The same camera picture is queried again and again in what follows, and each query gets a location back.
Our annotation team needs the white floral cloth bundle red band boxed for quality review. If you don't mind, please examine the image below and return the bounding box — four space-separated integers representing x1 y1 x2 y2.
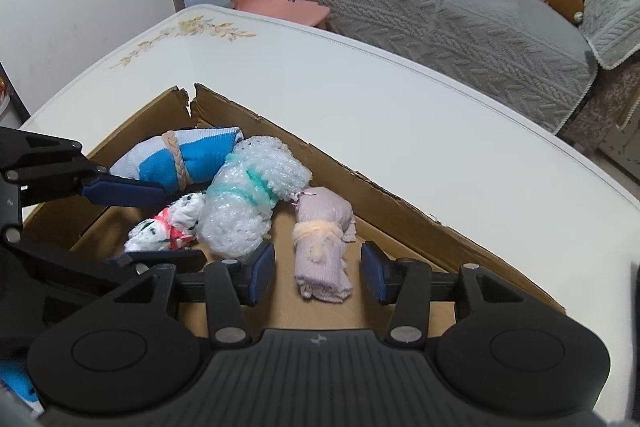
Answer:
124 192 208 254

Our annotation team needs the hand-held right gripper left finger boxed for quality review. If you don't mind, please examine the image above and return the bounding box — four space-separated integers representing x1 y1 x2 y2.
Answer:
107 241 277 349

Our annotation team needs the brown cardboard box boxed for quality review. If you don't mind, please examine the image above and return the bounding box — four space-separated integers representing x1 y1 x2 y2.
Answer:
22 82 567 339

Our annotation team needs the grey quilted armrest cover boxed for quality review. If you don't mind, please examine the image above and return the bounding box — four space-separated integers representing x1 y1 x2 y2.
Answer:
575 0 640 70

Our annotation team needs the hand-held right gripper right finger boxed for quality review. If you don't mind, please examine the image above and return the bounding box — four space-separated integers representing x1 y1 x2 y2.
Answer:
360 241 512 347

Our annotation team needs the grey quilted sofa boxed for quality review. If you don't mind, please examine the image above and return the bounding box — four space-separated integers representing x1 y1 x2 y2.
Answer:
242 0 640 152

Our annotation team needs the bubble wrap bundle green band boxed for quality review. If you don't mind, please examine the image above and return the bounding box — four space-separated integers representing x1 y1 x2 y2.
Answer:
197 135 312 258

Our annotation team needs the lilac cloth bundle peach band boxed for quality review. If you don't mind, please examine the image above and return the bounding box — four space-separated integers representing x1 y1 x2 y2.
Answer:
292 187 357 304

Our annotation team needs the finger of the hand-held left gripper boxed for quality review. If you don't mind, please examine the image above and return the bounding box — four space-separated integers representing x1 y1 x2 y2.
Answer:
0 126 172 211
0 227 207 348

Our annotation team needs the blue white striped sock bundle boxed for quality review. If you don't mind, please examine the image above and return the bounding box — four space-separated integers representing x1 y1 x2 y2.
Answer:
109 126 246 188

